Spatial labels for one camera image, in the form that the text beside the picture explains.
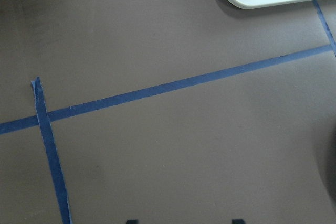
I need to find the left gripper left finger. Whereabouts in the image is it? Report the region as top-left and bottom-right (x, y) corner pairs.
(125, 219), (139, 224)

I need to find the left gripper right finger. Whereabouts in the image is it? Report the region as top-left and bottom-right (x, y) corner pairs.
(231, 219), (246, 224)

